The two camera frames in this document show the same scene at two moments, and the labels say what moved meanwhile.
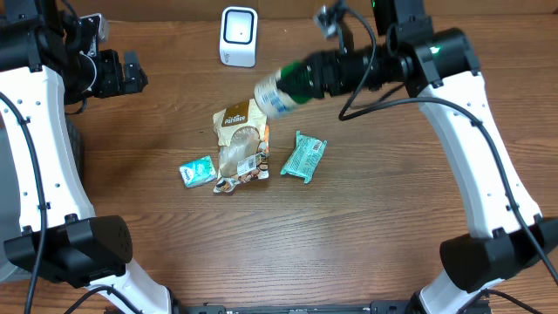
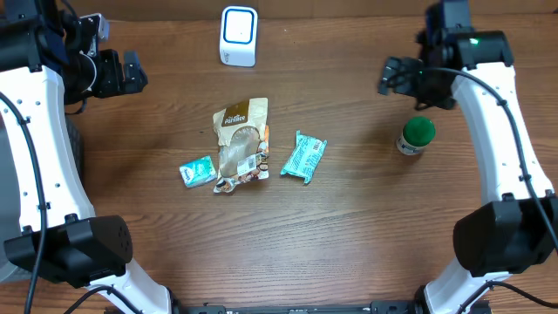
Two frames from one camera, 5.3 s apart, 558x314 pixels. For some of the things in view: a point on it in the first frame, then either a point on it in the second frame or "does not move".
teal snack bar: [305, 157] does not move
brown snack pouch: [243, 139] does not move
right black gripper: [317, 64] to [404, 71]
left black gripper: [119, 74] does not move
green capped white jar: [296, 82] to [418, 133]
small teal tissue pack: [198, 172] does not move
